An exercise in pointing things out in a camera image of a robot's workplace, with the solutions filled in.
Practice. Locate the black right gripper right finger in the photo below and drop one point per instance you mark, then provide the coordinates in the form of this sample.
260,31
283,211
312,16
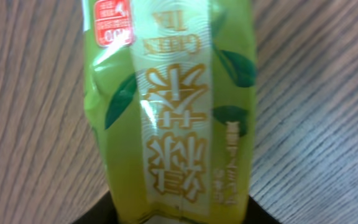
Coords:
255,214

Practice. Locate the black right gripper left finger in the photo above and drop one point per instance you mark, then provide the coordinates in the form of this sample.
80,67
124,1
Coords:
103,212

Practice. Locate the green tea carton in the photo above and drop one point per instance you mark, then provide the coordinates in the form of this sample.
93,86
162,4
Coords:
170,96

